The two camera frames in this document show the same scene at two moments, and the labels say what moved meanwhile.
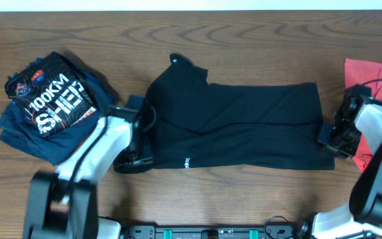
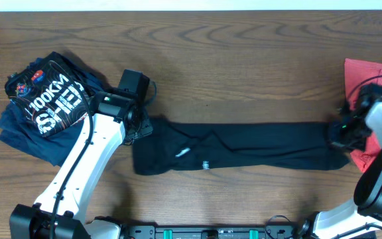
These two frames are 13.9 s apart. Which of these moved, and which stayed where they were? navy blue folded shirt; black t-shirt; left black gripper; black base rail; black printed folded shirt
Moved: left black gripper; black t-shirt
Stayed: black printed folded shirt; navy blue folded shirt; black base rail
